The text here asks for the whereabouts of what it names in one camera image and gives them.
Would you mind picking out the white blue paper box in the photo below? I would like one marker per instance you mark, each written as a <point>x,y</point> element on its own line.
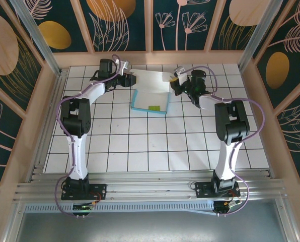
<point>152,80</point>

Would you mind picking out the green toy brick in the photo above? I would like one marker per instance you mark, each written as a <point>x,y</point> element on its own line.
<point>155,108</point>

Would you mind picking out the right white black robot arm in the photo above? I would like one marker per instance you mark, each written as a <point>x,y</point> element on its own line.
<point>225,161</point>

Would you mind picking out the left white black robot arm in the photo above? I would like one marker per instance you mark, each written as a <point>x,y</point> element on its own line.
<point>78,156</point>

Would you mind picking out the black controller board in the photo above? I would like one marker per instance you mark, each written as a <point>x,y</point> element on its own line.
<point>83,207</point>
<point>221,208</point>

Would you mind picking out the grey metal sheet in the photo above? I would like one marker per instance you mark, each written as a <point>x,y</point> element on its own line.
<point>150,227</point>

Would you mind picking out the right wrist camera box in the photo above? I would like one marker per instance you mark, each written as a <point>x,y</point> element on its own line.
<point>182,76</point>

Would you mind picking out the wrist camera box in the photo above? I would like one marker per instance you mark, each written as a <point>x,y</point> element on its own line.
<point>182,76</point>
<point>123,66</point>

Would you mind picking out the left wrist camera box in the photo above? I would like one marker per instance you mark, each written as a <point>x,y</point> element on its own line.
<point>123,66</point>

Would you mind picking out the aluminium side rail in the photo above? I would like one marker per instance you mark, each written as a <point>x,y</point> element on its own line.
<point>60,87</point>

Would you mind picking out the aluminium frame post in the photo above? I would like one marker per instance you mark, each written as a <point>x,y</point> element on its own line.
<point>259,32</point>
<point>35,32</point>

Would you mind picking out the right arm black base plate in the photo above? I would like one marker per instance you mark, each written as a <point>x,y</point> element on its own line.
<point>203,189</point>

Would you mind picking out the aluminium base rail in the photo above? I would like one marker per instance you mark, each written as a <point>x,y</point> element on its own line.
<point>152,187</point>

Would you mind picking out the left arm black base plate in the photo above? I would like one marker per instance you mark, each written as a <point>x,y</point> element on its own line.
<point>99,191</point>

